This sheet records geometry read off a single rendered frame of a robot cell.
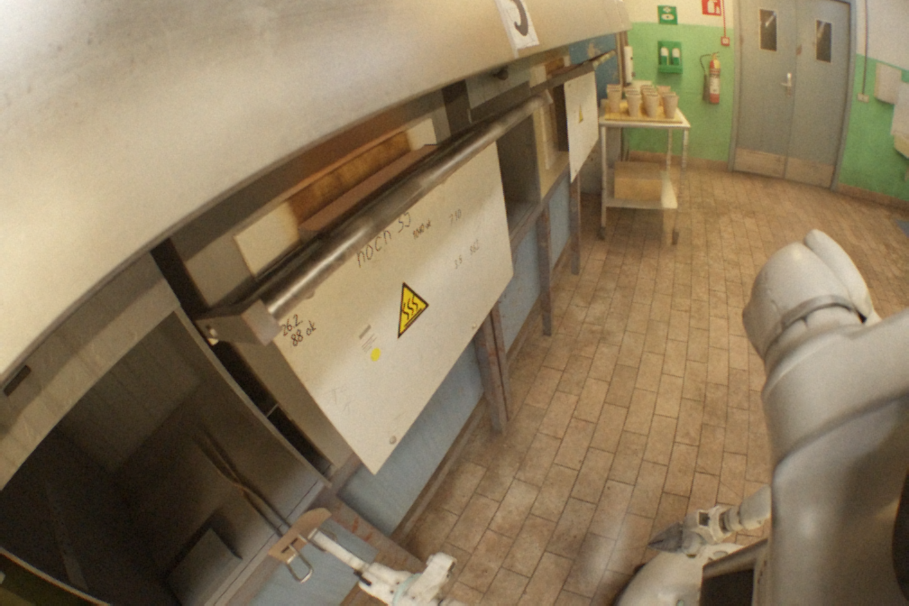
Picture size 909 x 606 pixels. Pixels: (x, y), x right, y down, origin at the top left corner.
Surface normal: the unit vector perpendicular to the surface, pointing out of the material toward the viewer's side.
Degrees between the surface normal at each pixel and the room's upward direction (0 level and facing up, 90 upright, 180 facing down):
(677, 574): 1
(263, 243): 90
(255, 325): 69
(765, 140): 90
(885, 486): 48
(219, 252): 90
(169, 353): 90
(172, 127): 80
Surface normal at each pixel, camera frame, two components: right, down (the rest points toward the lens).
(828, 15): -0.49, 0.57
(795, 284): -0.62, -0.74
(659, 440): -0.18, -0.81
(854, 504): -0.58, -0.31
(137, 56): 0.81, 0.00
